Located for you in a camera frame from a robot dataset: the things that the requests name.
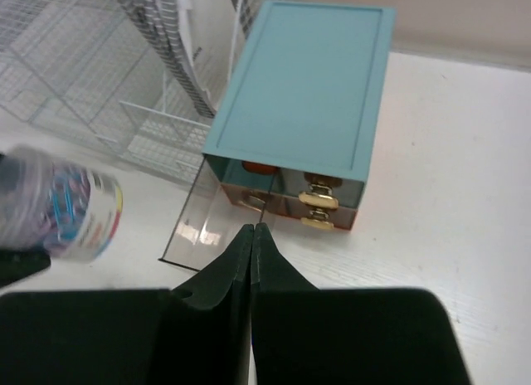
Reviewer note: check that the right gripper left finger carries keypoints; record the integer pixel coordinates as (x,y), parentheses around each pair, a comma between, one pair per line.
(192,334)

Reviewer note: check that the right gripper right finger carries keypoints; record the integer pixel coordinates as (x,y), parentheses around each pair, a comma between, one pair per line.
(304,335)

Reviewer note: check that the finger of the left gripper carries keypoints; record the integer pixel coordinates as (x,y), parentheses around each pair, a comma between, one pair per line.
(16,265)

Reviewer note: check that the clear jar of paper clips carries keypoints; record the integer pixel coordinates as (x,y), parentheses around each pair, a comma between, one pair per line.
(70,211)

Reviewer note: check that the clear drawer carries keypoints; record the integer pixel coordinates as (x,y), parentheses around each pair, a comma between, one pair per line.
(214,212)

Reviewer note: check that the teal orange drawer box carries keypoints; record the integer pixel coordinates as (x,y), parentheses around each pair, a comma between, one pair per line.
(294,133)

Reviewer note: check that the white wire mesh organizer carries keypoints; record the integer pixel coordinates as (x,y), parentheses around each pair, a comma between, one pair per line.
(81,70)

